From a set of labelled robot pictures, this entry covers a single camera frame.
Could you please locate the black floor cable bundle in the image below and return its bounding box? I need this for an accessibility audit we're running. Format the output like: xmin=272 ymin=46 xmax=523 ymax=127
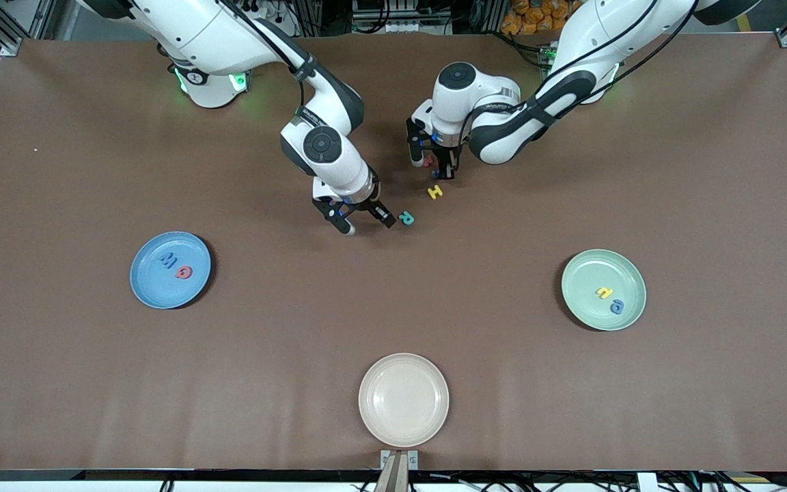
xmin=667 ymin=456 xmax=787 ymax=492

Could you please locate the grey equipment rack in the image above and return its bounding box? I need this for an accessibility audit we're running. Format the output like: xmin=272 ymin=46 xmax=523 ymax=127
xmin=349 ymin=0 xmax=459 ymax=35

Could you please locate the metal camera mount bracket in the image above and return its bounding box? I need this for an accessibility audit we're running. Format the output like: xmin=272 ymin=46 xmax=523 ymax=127
xmin=374 ymin=449 xmax=419 ymax=492

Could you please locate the white power strip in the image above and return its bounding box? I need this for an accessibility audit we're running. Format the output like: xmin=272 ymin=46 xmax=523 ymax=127
xmin=230 ymin=0 xmax=299 ymax=35

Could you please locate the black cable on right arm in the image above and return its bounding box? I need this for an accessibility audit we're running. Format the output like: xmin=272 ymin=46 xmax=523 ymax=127
xmin=219 ymin=0 xmax=319 ymax=110

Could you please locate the brown table cover sheet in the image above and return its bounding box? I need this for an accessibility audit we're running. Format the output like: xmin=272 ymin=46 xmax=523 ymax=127
xmin=0 ymin=33 xmax=787 ymax=472

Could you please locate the blue plate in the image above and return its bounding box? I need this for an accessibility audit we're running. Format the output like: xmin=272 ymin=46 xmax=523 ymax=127
xmin=130 ymin=232 xmax=212 ymax=310

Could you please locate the beige plate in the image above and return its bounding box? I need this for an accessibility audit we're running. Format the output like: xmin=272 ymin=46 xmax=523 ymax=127
xmin=359 ymin=353 xmax=450 ymax=448

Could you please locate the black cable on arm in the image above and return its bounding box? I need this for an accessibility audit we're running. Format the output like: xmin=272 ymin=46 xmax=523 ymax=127
xmin=458 ymin=0 xmax=702 ymax=165
xmin=219 ymin=0 xmax=319 ymax=110

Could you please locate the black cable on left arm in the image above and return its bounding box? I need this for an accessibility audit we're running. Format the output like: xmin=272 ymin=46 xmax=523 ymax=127
xmin=458 ymin=0 xmax=702 ymax=165

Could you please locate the green plate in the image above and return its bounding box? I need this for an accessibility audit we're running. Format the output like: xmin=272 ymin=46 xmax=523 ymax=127
xmin=562 ymin=249 xmax=647 ymax=331

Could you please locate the pile of orange items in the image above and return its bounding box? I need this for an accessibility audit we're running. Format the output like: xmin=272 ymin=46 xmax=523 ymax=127
xmin=501 ymin=0 xmax=585 ymax=36

